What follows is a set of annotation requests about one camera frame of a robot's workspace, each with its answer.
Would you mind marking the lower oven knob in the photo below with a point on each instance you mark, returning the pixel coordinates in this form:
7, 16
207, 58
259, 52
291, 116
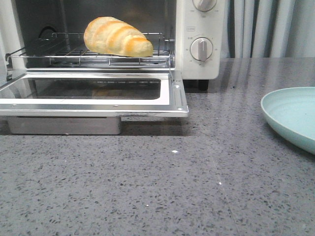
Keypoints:
201, 49

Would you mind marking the wire oven rack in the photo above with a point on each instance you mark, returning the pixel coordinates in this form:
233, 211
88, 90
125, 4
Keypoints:
68, 50

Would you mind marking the light blue plate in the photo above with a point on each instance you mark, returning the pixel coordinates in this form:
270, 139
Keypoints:
291, 113

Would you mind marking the white toaster oven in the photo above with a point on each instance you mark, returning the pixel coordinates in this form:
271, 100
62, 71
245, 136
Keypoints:
182, 35

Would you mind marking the oven knob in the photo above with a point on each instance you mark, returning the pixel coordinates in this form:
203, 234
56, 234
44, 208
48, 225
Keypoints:
204, 5
201, 49

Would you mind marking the striped bread roll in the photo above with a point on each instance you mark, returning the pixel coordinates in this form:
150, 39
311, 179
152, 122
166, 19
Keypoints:
108, 35

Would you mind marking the upper oven knob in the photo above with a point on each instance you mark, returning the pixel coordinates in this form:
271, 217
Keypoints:
204, 5

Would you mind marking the oven glass door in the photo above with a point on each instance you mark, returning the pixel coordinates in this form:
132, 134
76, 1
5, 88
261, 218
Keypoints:
79, 102

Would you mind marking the grey curtain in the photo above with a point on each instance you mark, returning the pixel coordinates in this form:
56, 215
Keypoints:
268, 29

